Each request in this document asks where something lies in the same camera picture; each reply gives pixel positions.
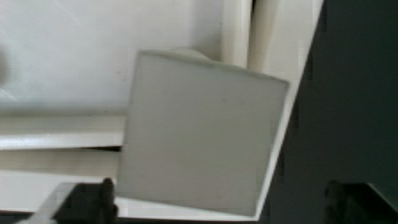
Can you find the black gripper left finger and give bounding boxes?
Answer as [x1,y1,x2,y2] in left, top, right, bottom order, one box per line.
[36,178,117,224]

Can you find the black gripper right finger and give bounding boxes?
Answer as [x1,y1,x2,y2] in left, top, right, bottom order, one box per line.
[324,181,398,224]

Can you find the white table leg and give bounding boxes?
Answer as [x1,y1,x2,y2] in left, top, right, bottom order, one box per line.
[117,51,290,216]

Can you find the white square tabletop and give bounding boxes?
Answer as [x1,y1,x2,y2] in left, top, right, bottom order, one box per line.
[0,0,256,150]

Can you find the white U-shaped fence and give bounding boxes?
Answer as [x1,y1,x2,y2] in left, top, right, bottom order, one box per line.
[0,0,324,212]

